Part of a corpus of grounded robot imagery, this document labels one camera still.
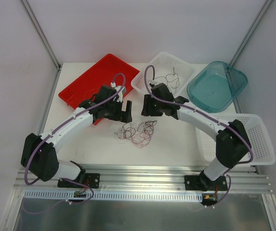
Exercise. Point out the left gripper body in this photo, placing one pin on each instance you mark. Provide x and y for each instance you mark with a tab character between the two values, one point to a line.
119	111

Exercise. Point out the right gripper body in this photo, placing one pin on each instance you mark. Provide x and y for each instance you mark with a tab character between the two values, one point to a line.
153	106

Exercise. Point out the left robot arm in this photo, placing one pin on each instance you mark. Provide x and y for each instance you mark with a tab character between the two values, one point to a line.
40	151

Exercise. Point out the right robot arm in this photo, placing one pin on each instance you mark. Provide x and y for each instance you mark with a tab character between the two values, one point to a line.
232	142

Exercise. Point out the white perforated basket, centre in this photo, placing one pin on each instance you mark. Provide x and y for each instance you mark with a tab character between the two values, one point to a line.
170	70

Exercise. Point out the white perforated basket, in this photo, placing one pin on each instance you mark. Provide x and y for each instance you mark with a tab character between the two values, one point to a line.
170	70
261	145

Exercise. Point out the red plastic tray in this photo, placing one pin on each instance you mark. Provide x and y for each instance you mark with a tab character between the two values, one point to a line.
90	82

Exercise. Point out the teal translucent plastic bin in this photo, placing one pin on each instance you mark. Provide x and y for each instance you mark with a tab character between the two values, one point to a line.
216	87

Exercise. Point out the white perforated basket, right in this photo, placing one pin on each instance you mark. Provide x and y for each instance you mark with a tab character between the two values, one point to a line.
261	145

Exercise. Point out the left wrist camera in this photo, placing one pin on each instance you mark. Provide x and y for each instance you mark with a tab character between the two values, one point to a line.
121	91

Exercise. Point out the aluminium mounting rail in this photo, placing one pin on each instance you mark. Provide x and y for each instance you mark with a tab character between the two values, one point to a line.
171	179

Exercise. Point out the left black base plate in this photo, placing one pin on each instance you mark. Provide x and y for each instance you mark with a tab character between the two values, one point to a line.
90	179

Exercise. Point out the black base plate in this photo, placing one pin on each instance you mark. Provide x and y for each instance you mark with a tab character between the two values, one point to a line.
194	183
90	179

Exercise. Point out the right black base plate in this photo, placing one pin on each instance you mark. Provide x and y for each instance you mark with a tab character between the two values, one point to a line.
194	183

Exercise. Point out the right aluminium frame post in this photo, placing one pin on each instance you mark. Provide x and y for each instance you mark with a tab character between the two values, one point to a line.
249	34

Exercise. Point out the aluminium frame post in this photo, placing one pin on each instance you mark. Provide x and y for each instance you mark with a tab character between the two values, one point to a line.
36	25
249	34

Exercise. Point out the white slotted cable duct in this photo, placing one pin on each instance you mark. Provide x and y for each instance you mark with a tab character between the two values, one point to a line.
114	195

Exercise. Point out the left aluminium frame post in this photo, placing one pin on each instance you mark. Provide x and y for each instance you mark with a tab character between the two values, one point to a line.
36	25

